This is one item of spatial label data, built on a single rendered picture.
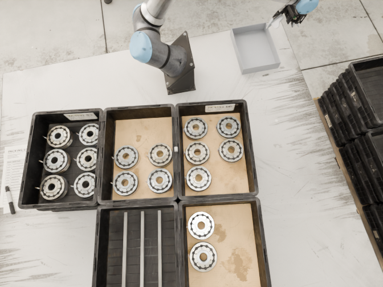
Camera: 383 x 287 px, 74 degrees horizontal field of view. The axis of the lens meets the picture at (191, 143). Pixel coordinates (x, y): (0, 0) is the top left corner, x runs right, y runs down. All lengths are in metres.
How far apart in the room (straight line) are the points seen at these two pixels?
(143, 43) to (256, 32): 0.72
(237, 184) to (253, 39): 0.86
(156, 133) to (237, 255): 0.60
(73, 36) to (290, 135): 2.15
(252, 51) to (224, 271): 1.10
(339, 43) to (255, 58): 1.35
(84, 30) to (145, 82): 1.46
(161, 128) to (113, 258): 0.55
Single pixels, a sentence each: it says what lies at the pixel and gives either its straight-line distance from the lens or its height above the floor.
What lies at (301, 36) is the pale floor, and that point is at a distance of 2.65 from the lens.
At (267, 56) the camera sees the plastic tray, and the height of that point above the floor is 0.70.
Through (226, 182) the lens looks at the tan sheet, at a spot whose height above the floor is 0.83.
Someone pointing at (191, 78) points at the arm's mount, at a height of 0.81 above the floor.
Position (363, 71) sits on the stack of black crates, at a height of 0.49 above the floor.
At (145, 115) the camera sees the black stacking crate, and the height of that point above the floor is 0.86.
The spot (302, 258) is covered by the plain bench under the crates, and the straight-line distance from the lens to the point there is 1.26.
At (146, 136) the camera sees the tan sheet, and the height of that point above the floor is 0.83.
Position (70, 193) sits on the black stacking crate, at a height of 0.83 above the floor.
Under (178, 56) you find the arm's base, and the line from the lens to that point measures 1.22.
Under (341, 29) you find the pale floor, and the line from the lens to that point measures 2.83.
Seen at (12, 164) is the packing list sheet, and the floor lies 0.70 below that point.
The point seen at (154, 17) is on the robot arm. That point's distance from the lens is 1.20.
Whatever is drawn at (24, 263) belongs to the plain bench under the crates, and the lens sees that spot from 1.41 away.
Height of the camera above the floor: 1.88
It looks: 71 degrees down
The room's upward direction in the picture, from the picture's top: 6 degrees counter-clockwise
